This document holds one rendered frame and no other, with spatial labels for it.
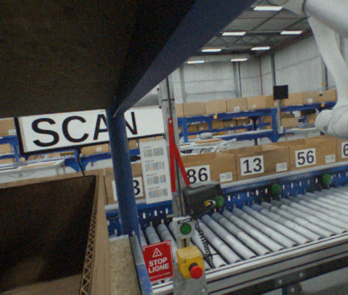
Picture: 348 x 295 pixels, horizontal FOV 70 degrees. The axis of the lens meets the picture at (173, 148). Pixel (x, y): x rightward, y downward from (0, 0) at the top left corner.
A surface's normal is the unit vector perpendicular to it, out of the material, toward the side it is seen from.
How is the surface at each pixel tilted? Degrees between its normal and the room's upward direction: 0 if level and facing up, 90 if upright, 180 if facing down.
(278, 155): 91
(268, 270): 90
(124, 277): 0
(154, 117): 86
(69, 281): 1
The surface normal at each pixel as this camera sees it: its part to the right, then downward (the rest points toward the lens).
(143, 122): 0.57, -0.04
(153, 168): 0.26, 0.07
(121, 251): -0.11, -0.99
